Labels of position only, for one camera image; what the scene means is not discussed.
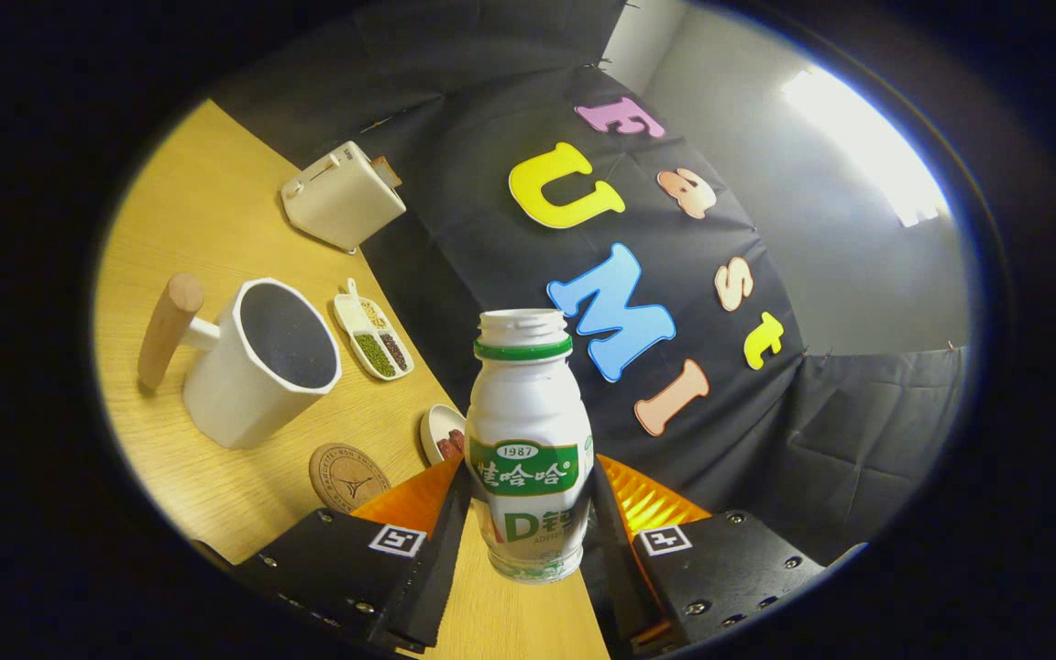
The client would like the cream toaster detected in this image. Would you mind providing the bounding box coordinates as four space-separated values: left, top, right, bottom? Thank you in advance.
280 140 407 254

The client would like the round cork coaster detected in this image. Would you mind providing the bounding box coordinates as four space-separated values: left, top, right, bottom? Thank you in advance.
309 443 392 514

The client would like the white divided bean tray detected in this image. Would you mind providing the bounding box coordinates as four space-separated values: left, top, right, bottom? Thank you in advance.
333 278 415 381

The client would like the black backdrop cloth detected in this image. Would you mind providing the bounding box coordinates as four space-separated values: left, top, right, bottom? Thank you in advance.
216 0 974 565

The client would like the white cup wooden handle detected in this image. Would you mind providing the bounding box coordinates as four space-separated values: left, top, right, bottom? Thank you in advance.
137 272 344 450

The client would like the white round plate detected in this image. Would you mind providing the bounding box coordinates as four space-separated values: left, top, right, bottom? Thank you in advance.
420 403 469 466

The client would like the ceiling light panel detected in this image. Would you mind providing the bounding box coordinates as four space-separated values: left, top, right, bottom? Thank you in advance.
780 64 951 228

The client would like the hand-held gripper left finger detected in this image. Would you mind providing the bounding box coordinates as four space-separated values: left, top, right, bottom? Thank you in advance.
233 456 474 654

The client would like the wooden table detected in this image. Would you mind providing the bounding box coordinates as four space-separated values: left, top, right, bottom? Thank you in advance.
93 99 611 660

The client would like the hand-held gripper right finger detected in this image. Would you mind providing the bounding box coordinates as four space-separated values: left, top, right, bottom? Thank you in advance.
580 454 831 656

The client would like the white juice bottle green label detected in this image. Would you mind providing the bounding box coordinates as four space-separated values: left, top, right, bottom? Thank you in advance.
465 309 595 584

